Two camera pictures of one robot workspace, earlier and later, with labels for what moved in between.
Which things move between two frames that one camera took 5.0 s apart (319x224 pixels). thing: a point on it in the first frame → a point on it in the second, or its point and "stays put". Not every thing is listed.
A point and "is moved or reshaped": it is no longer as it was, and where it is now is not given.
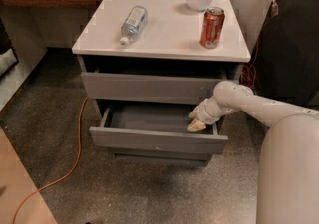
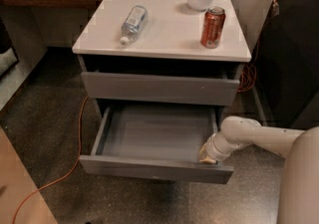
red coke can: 212,28 stays put
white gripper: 206,112 → 212,148
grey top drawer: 151,87 stays put
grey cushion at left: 7,60 stays put
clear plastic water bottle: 131,27 stays put
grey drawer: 160,127 is moved or reshaped
